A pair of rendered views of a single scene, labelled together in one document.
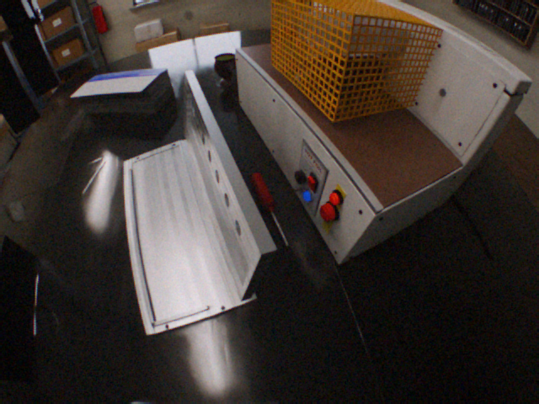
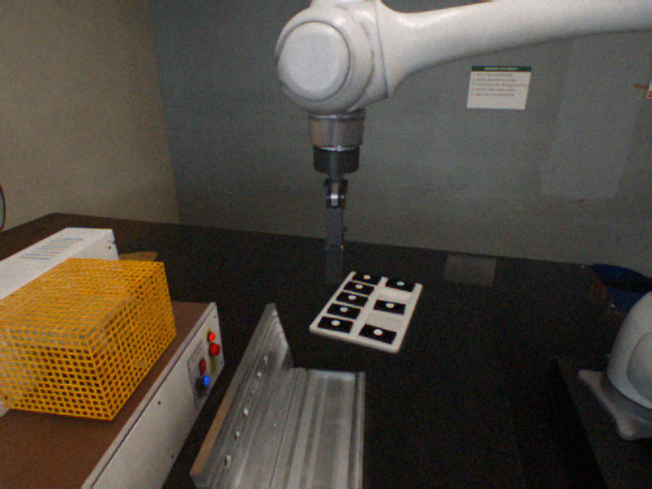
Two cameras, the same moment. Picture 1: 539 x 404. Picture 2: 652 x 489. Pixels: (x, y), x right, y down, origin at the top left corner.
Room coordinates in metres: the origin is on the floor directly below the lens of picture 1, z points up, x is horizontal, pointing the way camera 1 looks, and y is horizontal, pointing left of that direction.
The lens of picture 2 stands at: (0.71, 0.51, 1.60)
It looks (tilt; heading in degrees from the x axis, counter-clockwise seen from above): 23 degrees down; 210
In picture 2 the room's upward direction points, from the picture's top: straight up
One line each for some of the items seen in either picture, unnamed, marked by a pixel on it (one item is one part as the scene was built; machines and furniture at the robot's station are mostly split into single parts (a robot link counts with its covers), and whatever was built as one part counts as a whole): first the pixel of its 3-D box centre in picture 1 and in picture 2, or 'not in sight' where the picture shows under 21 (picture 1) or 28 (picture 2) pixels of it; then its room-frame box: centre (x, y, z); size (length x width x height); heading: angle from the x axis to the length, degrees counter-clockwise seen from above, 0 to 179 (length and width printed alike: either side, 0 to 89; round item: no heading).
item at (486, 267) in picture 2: not in sight; (550, 302); (-0.68, 0.61, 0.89); 0.67 x 0.45 x 0.03; 15
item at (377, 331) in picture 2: not in sight; (377, 334); (-0.18, 0.17, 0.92); 0.10 x 0.05 x 0.01; 94
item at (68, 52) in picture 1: (69, 50); not in sight; (2.88, 2.76, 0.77); 0.42 x 0.17 x 0.26; 107
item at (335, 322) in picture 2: not in sight; (335, 324); (-0.16, 0.04, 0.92); 0.10 x 0.05 x 0.01; 103
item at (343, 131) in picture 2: not in sight; (337, 128); (0.15, 0.20, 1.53); 0.09 x 0.09 x 0.06
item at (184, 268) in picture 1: (171, 215); (311, 444); (0.24, 0.20, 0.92); 0.44 x 0.21 x 0.04; 24
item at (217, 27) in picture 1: (214, 28); not in sight; (3.47, 0.75, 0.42); 0.41 x 0.36 x 0.15; 105
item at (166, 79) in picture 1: (120, 91); not in sight; (0.75, 0.56, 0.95); 0.40 x 0.13 x 0.11; 77
